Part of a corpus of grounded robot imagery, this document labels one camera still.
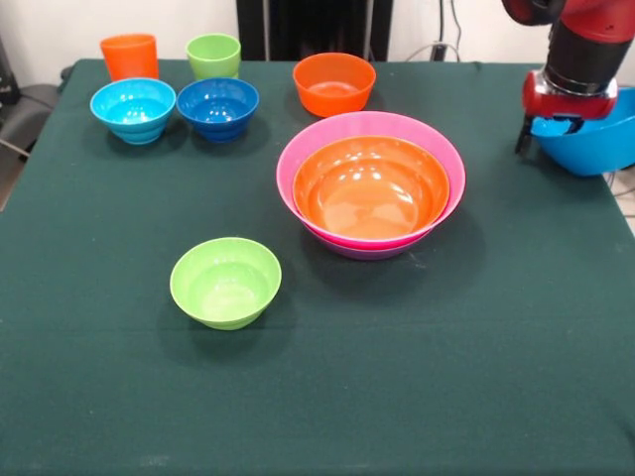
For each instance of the wide orange bowl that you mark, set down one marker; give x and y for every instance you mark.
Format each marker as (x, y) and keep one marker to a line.
(372, 193)

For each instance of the small deep orange bowl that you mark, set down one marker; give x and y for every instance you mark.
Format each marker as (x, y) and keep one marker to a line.
(333, 82)

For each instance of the small dark blue bowl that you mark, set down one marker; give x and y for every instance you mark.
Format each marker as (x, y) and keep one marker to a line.
(218, 111)

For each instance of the dark green tablecloth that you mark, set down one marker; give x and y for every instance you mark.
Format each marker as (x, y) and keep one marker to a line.
(317, 396)

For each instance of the small light blue bowl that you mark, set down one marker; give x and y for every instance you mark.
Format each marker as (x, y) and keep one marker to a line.
(133, 111)

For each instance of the small green bowl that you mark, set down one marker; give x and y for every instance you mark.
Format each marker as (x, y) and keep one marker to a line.
(225, 287)

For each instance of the medium blue bowl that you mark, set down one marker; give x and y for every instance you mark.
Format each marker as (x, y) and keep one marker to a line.
(595, 149)

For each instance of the orange cup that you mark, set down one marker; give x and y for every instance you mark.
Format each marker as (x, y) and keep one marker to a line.
(129, 57)

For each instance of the large pink bowl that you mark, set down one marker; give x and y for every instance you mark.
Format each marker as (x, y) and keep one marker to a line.
(285, 173)

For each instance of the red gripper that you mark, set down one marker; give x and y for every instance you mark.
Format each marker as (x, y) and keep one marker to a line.
(565, 104)

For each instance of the green cup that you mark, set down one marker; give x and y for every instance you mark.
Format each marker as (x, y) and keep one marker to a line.
(213, 57)

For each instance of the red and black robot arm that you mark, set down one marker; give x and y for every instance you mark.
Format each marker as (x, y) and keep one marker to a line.
(585, 44)

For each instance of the grey wheeled floor base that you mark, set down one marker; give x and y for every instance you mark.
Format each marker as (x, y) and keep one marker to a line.
(30, 111)

